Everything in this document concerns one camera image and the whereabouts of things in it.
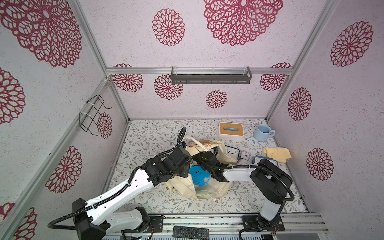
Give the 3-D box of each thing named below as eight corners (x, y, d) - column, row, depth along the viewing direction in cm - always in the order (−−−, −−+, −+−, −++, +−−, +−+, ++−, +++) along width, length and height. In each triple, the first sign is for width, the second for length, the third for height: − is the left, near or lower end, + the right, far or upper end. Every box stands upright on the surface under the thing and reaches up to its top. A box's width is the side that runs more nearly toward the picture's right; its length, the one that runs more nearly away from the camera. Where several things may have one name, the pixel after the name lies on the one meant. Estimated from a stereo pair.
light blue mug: (259, 143, 108) (263, 137, 102) (250, 133, 114) (253, 127, 108) (272, 137, 112) (276, 131, 106) (262, 128, 118) (266, 121, 112)
